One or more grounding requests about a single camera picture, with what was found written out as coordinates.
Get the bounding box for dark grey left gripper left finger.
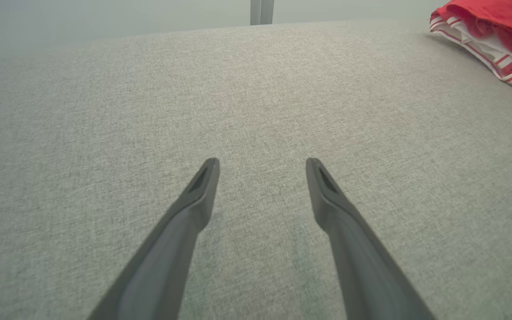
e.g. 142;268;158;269
87;157;220;320

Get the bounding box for grey metal double-post frame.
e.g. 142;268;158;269
250;0;275;26

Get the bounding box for red and white shorts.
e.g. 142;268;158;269
429;16;512;92

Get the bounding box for grey fabric sofa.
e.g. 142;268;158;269
0;19;512;320

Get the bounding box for red basketball jersey with number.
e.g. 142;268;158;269
443;0;512;58

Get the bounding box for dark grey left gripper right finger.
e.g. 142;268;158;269
305;157;437;320

